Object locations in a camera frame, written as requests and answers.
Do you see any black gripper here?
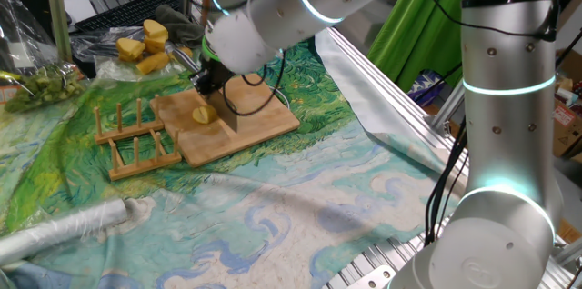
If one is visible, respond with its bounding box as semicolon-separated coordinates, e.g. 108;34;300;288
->
190;59;237;98

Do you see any steel cleaver knife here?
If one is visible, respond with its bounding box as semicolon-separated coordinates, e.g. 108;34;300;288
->
171;47;240;134

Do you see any half potato with skin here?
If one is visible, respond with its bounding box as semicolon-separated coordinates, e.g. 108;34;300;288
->
191;105;208;125

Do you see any bamboo cutting board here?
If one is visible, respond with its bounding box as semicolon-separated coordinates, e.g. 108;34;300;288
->
149;74;301;169

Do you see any grey green rag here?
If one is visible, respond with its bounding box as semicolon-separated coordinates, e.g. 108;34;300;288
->
155;4;206;49

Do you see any wooden peg dish rack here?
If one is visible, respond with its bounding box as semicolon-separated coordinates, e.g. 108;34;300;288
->
93;94;183;182

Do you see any black computer keyboard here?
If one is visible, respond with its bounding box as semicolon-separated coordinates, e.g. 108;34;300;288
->
74;0;183;32

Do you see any painted landscape tablecloth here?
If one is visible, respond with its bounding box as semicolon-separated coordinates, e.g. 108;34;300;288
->
0;29;472;289

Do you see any bag of chopped green vegetables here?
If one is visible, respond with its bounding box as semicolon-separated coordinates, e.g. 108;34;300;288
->
0;0;87;115

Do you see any clear plastic wrap roll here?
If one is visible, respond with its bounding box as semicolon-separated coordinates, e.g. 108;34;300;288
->
0;197;131;267

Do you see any blue patterned bag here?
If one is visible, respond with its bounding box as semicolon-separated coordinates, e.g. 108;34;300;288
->
407;69;463;105

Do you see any open brown cardboard box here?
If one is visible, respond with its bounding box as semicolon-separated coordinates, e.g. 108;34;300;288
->
552;50;582;161

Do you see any black tripod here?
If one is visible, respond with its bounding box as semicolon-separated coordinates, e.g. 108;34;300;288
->
554;28;582;72

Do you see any black camera cable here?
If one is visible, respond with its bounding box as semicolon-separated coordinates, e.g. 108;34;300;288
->
170;0;558;117

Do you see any black cable bundle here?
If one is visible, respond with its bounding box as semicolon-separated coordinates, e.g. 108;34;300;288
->
425;118;469;247

